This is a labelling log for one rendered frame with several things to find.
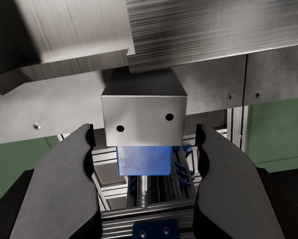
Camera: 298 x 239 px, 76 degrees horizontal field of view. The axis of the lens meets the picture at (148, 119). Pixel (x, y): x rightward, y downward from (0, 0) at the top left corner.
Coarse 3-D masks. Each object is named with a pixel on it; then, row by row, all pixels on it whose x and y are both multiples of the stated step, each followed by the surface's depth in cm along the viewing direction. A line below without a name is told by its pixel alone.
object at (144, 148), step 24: (120, 72) 15; (144, 72) 15; (168, 72) 15; (120, 96) 11; (144, 96) 11; (168, 96) 11; (120, 120) 12; (144, 120) 12; (168, 120) 12; (120, 144) 12; (144, 144) 12; (168, 144) 12; (120, 168) 15; (144, 168) 15; (168, 168) 15; (144, 192) 18
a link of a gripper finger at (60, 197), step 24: (72, 144) 10; (48, 168) 8; (72, 168) 8; (48, 192) 7; (72, 192) 7; (96, 192) 7; (24, 216) 6; (48, 216) 6; (72, 216) 6; (96, 216) 7
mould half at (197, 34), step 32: (128, 0) 6; (160, 0) 6; (192, 0) 6; (224, 0) 6; (256, 0) 6; (288, 0) 6; (160, 32) 6; (192, 32) 6; (224, 32) 6; (256, 32) 6; (288, 32) 6; (128, 64) 6; (160, 64) 6
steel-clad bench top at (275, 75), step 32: (192, 64) 15; (224, 64) 16; (256, 64) 16; (288, 64) 16; (0, 96) 16; (32, 96) 16; (64, 96) 16; (96, 96) 16; (192, 96) 17; (224, 96) 17; (256, 96) 17; (288, 96) 17; (0, 128) 18; (32, 128) 18; (64, 128) 18; (96, 128) 18
